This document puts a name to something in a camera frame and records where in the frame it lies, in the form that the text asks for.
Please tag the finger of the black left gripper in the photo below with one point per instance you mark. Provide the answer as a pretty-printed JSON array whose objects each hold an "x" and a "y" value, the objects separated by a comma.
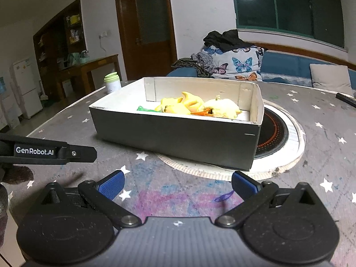
[{"x": 81, "y": 154}]

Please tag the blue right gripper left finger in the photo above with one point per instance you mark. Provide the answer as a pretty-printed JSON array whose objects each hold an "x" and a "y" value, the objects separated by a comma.
[{"x": 111, "y": 185}]

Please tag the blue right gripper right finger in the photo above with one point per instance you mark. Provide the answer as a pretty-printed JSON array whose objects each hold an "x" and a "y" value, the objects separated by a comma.
[{"x": 244, "y": 186}]

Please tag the green soft packet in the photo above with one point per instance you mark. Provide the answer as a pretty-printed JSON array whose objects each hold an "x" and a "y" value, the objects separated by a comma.
[{"x": 140, "y": 108}]

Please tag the yellow submarine toy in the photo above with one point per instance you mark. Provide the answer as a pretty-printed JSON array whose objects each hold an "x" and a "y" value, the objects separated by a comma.
[{"x": 173, "y": 105}]

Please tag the orange soft packet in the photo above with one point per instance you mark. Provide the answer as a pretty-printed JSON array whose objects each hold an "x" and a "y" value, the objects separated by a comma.
[{"x": 205, "y": 112}]

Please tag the grey gloved left hand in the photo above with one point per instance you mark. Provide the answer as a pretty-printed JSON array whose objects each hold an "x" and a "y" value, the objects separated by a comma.
[{"x": 10, "y": 174}]

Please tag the grey star tablecloth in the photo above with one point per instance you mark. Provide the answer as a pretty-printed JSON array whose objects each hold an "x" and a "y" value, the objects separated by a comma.
[{"x": 158, "y": 186}]

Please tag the round induction cooker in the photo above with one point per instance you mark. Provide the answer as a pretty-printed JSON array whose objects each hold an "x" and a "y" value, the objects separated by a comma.
[{"x": 280, "y": 146}]

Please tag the grey cardboard box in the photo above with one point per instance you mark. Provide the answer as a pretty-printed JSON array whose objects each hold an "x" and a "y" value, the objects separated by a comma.
[{"x": 229, "y": 143}]

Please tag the white refrigerator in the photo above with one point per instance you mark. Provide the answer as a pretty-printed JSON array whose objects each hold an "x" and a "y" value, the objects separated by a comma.
[{"x": 25, "y": 89}]

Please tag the white jar green lid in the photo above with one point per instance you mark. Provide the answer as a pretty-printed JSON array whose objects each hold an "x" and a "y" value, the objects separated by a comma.
[{"x": 112, "y": 82}]

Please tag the pale yellow chick toy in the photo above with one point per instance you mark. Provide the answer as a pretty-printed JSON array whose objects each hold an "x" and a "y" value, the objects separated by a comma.
[{"x": 222, "y": 108}]

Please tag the wooden side table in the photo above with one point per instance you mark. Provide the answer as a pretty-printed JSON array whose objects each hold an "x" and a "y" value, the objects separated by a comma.
[{"x": 82, "y": 74}]

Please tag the orange duck toy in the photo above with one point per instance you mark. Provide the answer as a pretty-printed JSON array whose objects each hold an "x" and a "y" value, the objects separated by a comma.
[{"x": 192, "y": 102}]

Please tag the wooden shelf cabinet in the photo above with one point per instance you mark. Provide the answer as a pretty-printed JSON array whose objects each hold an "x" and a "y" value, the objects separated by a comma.
[{"x": 58, "y": 45}]

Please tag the butterfly print cushion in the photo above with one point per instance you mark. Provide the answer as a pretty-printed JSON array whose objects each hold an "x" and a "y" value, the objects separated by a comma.
[{"x": 238, "y": 64}]

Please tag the blue sofa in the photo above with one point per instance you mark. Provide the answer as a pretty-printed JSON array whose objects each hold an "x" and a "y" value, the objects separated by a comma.
[{"x": 278, "y": 68}]

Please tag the striped grey clothes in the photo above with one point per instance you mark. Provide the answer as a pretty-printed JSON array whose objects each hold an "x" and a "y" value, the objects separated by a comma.
[{"x": 202, "y": 62}]

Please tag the black remote control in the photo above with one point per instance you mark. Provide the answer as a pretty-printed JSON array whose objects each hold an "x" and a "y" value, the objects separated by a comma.
[{"x": 346, "y": 99}]

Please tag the grey pillow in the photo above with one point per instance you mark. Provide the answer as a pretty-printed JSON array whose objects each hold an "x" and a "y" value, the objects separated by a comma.
[{"x": 331, "y": 77}]

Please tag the black clothes pile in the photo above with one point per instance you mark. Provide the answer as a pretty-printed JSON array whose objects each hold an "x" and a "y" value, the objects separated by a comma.
[{"x": 225, "y": 41}]

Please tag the brown wooden door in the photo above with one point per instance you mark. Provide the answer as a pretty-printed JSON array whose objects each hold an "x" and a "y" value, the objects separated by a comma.
[{"x": 147, "y": 37}]

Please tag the dark window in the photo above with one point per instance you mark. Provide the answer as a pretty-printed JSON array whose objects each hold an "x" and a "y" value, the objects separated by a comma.
[{"x": 321, "y": 20}]

